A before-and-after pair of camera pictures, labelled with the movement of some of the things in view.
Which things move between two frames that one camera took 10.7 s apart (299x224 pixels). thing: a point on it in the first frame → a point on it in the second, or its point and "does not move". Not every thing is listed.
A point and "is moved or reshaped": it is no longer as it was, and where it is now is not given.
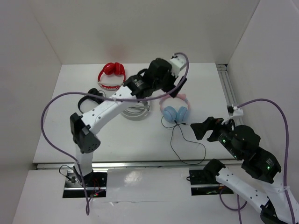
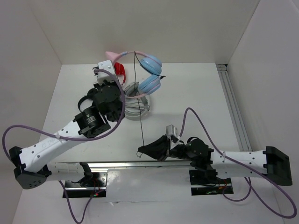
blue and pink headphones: (171, 115) → (150, 63)
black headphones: (92, 91) does not move
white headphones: (137, 112) does not move
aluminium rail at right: (228, 91) does not move
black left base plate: (96, 182) does not move
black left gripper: (173, 79) → (97, 86)
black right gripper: (199, 128) → (159, 149)
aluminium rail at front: (125, 164) does not move
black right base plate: (200, 186) does not move
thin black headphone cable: (185, 138) is moved or reshaped
